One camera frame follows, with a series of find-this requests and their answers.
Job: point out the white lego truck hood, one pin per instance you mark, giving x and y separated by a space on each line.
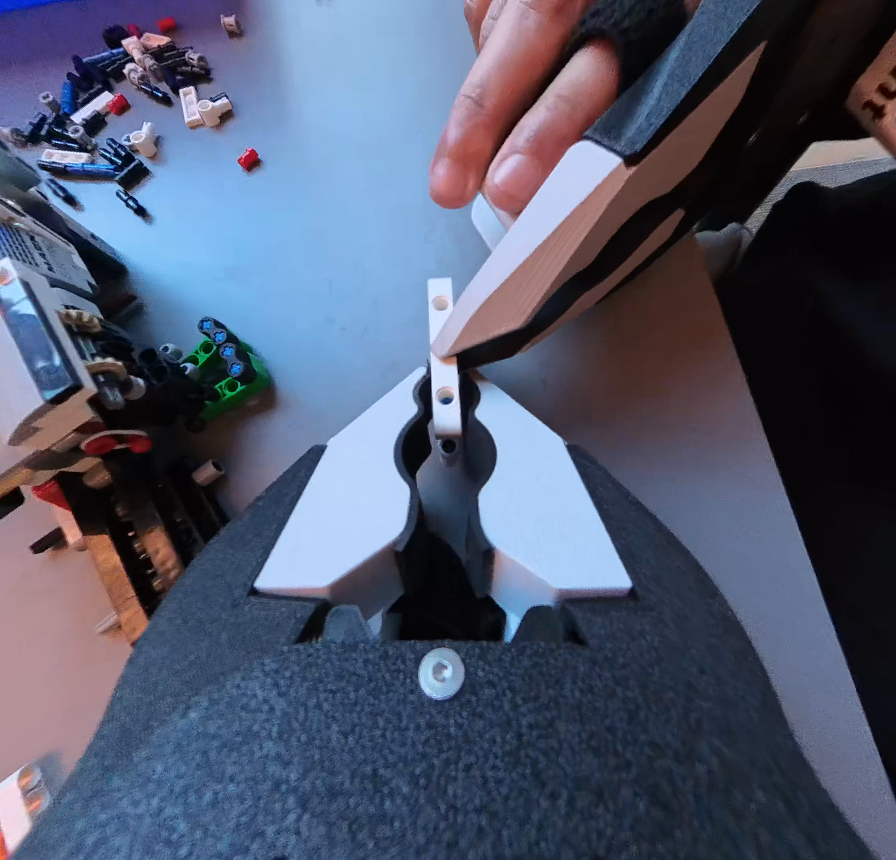
35 258

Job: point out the red lego piece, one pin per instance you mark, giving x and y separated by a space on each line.
247 158

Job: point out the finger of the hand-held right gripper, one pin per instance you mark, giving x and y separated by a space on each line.
633 272
567 244

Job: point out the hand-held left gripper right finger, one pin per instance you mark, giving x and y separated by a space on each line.
553 517

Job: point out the black lego pin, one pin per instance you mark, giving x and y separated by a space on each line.
131 202

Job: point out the person's right hand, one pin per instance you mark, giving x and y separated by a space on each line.
511 104

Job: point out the small white lego bush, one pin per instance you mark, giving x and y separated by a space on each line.
231 24

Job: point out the white lego brick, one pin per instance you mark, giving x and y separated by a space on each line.
24 797

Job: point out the grey lego bush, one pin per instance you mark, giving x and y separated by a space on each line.
206 469

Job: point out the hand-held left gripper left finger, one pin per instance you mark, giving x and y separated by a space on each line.
336 517

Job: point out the person's dark clothing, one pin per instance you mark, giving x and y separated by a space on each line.
826 419

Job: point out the white lego beam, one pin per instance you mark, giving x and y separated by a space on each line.
446 401

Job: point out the lego truck chassis assembly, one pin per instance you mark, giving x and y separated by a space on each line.
150 524

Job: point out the green and black lego assembly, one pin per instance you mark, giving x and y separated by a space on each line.
245 377

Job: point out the pile of small lego pieces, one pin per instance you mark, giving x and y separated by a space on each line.
91 111

